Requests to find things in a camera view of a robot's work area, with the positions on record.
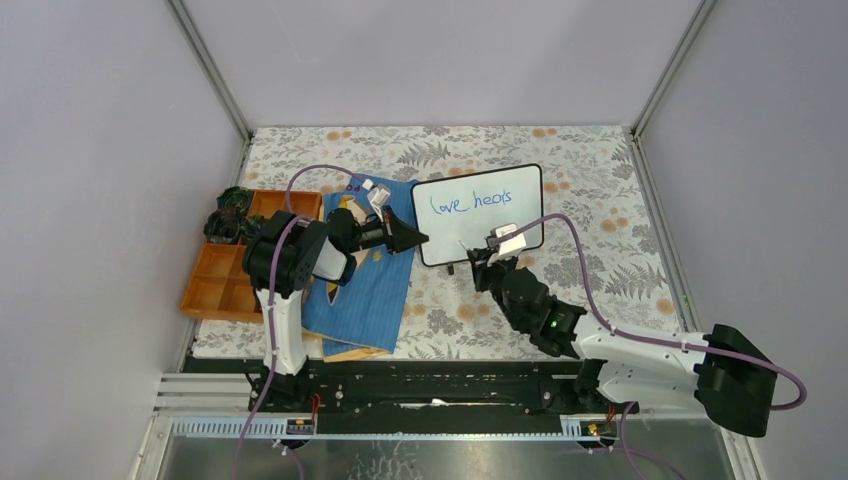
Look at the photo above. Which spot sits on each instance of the dark rolled fabric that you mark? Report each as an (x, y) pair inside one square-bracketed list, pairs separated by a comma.
[(235, 197), (250, 226), (223, 226)]

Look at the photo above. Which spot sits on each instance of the blue pikachu cloth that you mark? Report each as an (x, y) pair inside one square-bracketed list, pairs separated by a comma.
[(362, 318)]

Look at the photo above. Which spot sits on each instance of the black framed whiteboard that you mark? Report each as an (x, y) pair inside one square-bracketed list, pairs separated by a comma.
[(469, 207)]

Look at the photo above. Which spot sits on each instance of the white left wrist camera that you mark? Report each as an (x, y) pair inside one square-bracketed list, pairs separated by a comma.
[(377, 195)]

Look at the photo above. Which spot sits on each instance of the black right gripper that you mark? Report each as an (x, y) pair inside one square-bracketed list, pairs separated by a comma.
[(481, 269)]

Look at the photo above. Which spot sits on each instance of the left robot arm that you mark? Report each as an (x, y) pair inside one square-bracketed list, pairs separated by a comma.
[(290, 251)]

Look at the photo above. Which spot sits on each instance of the dark rolled fabric left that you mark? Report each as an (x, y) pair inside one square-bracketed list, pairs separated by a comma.
[(223, 226)]

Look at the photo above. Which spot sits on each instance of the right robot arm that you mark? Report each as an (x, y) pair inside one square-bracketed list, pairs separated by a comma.
[(720, 373)]

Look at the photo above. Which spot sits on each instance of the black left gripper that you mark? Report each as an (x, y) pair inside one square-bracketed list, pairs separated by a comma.
[(398, 234)]

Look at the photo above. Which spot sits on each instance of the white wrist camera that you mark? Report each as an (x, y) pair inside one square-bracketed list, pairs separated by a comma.
[(505, 242), (377, 195)]

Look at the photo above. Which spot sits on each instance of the dark rolled fabric middle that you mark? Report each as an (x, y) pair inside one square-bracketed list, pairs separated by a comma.
[(250, 226)]

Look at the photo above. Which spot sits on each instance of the dark rolled fabric top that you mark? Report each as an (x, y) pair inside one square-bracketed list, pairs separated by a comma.
[(235, 197)]

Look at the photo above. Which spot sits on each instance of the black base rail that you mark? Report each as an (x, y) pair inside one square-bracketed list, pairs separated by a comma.
[(434, 397)]

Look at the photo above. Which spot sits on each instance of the wooden compartment tray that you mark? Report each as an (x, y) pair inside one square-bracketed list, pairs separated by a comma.
[(218, 288)]

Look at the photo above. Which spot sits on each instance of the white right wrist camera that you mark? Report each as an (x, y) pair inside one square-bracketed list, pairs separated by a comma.
[(505, 242)]

